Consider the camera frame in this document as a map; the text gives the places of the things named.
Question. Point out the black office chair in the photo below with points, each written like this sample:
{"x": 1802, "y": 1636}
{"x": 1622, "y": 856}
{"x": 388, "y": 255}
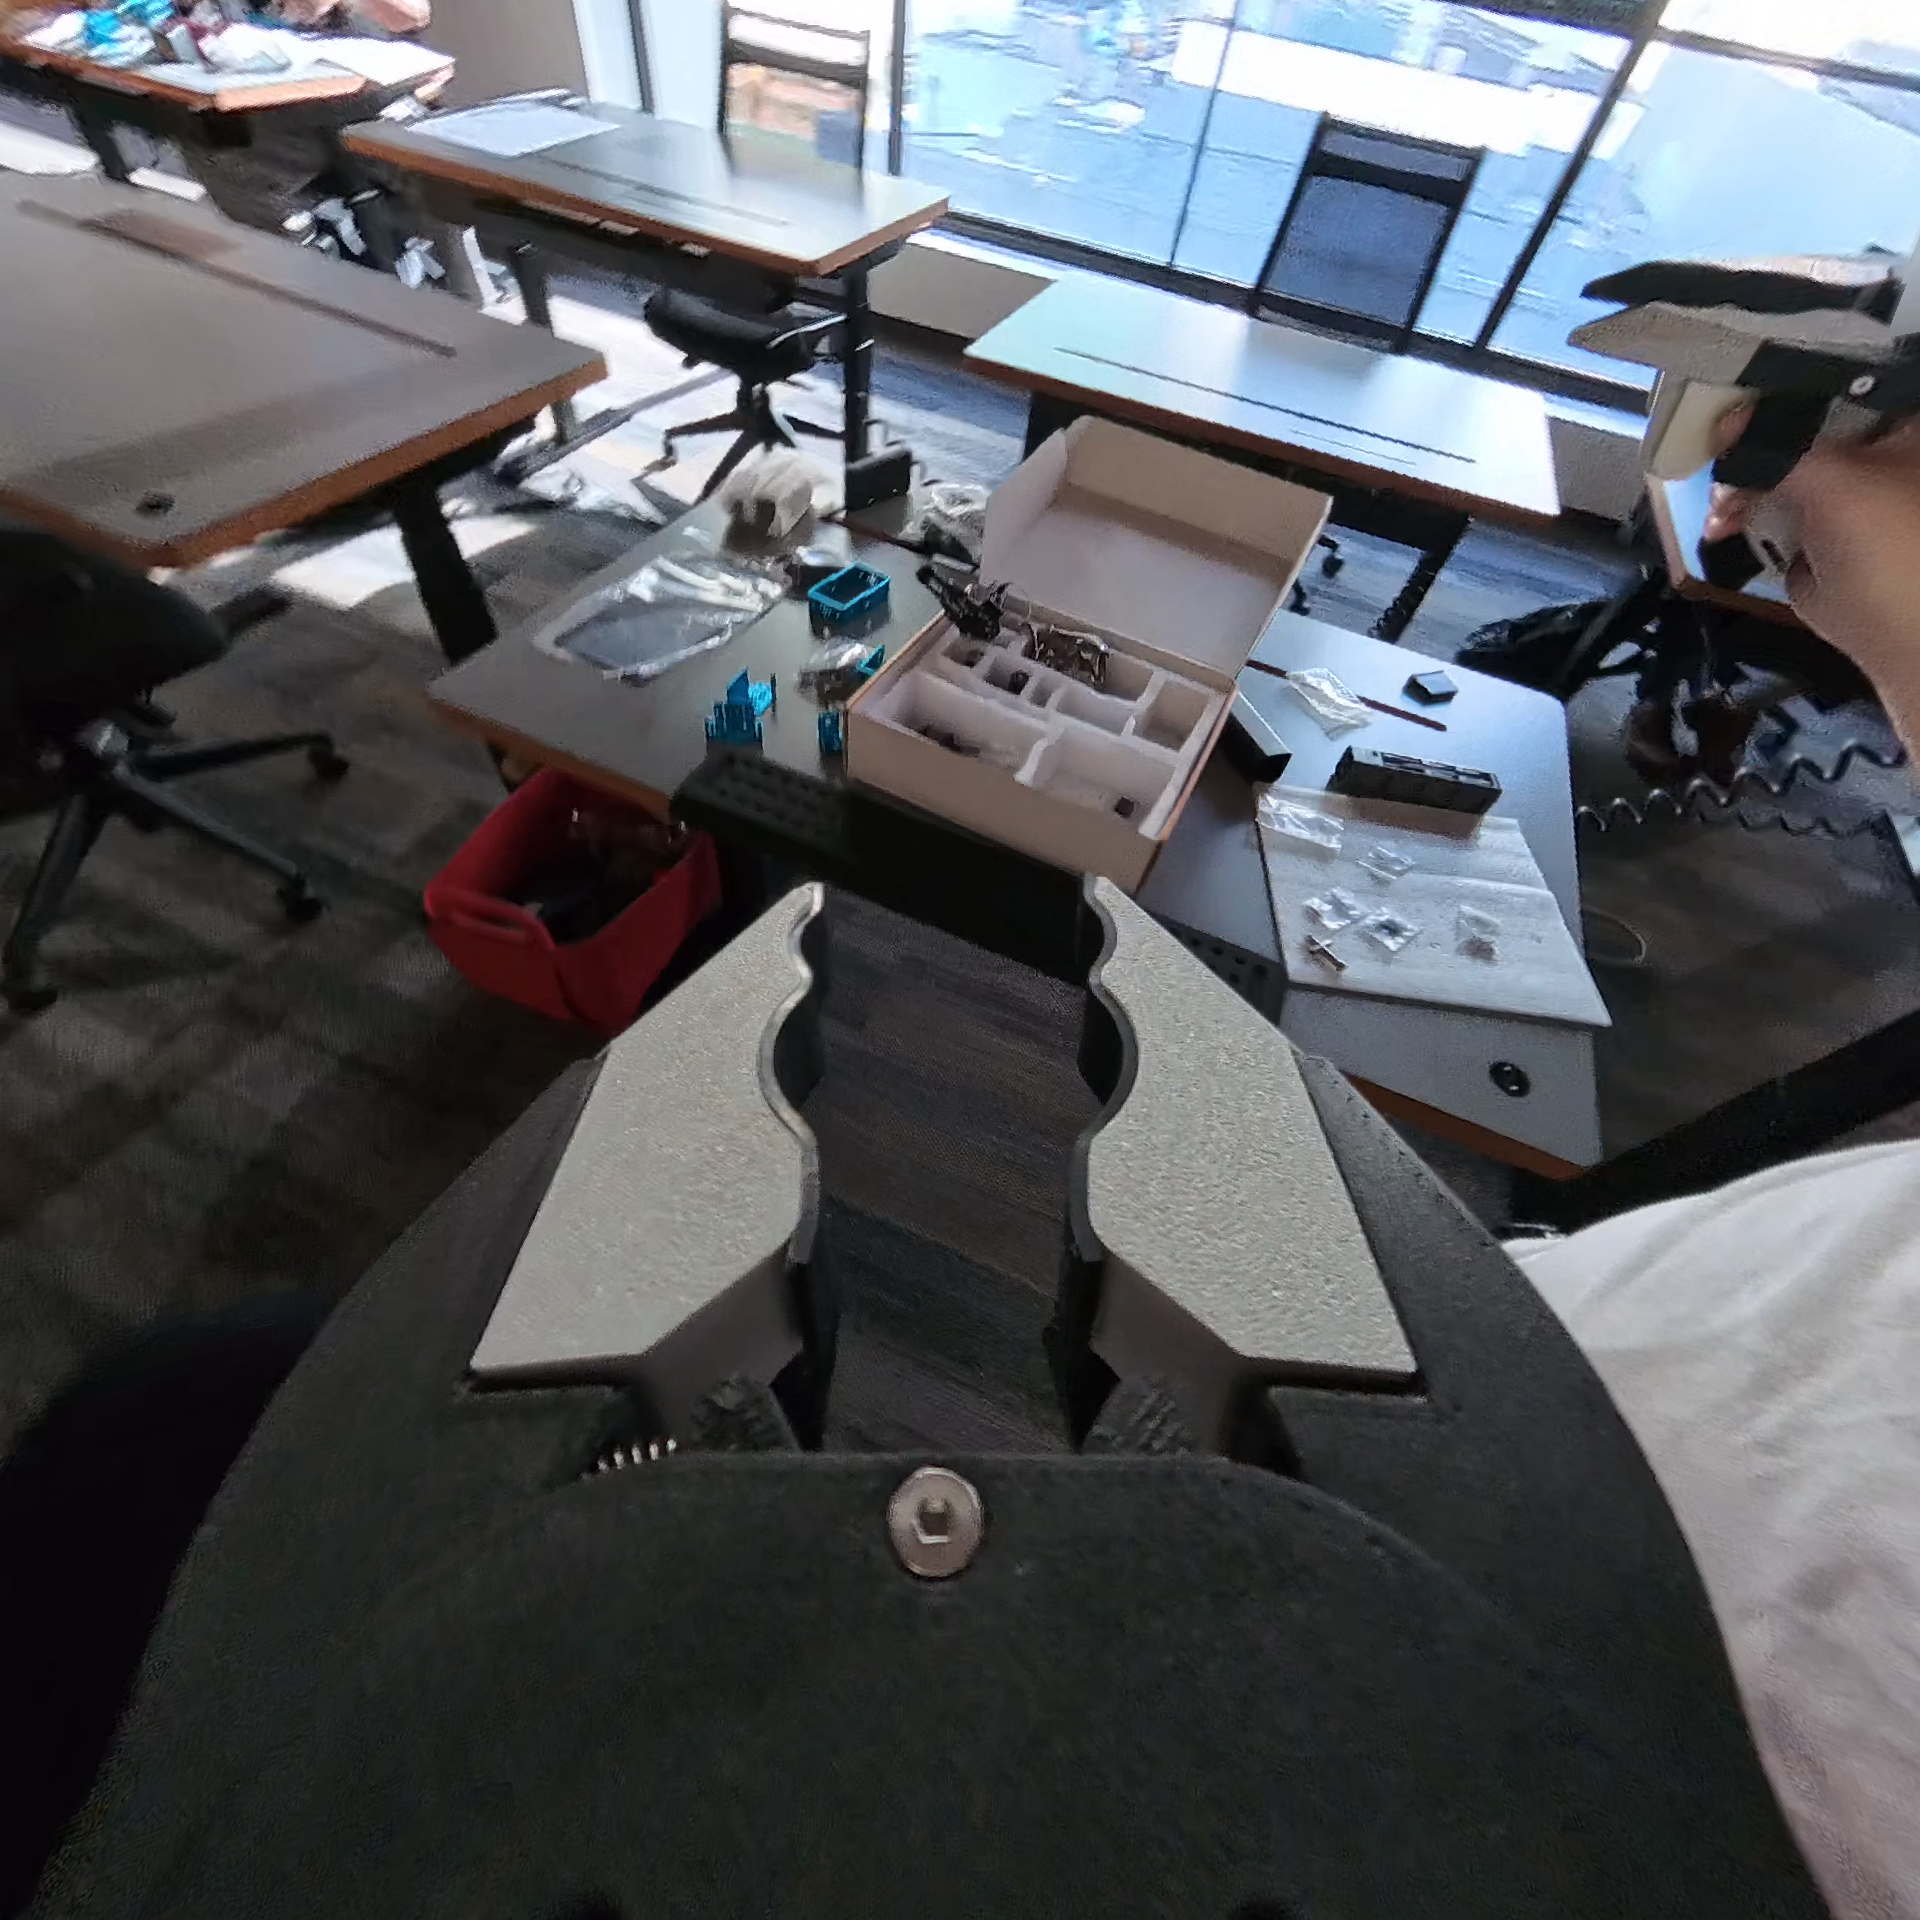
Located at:
{"x": 107, "y": 661}

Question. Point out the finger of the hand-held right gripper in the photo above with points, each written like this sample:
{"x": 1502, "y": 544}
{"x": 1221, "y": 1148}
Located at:
{"x": 1770, "y": 282}
{"x": 1695, "y": 331}

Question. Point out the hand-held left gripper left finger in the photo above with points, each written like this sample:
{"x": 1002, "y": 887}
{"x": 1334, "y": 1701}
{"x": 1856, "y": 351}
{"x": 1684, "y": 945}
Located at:
{"x": 645, "y": 1200}

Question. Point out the red storage bin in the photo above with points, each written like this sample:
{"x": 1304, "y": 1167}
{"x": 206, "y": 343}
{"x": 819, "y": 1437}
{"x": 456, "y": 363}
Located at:
{"x": 556, "y": 945}

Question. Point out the open orange kit box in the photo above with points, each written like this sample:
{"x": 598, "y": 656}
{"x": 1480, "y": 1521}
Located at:
{"x": 1142, "y": 523}

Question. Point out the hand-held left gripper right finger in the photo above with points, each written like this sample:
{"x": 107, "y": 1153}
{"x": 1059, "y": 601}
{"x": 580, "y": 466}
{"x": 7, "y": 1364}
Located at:
{"x": 1245, "y": 1200}

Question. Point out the long black box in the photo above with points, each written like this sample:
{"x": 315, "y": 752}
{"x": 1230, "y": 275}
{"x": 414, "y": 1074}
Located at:
{"x": 1258, "y": 733}

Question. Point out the black servo parts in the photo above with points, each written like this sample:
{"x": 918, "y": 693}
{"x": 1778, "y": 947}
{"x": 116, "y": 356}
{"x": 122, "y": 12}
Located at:
{"x": 967, "y": 600}

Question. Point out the black mesh chair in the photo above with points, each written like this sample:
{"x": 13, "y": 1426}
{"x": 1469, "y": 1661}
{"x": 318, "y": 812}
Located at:
{"x": 1358, "y": 240}
{"x": 796, "y": 67}

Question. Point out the wood-edged office desk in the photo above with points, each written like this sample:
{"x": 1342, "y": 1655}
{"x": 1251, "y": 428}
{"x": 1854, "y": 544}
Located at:
{"x": 661, "y": 165}
{"x": 196, "y": 76}
{"x": 226, "y": 375}
{"x": 1276, "y": 389}

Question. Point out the black saddle stool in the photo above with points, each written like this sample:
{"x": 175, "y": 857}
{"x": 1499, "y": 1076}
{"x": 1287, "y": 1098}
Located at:
{"x": 734, "y": 339}

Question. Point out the blue metal box frame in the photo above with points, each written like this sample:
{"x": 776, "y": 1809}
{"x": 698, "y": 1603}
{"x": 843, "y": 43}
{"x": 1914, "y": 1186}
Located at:
{"x": 850, "y": 597}

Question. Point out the black servo strip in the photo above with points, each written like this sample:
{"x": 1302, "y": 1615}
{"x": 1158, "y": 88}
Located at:
{"x": 1411, "y": 777}

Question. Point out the pale sheet with small bags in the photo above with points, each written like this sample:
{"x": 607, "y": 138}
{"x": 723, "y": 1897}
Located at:
{"x": 1517, "y": 931}

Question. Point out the person's right hand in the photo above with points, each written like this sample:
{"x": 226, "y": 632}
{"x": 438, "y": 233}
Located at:
{"x": 1862, "y": 555}

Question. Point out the wide office window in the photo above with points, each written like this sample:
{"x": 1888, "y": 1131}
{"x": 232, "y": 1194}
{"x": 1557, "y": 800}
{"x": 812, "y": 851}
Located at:
{"x": 1125, "y": 119}

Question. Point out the clear bag with dark sheet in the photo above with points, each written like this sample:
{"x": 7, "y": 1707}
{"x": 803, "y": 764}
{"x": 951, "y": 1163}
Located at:
{"x": 661, "y": 616}

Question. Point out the white crumpled foam wrap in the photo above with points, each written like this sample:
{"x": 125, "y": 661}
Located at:
{"x": 773, "y": 492}

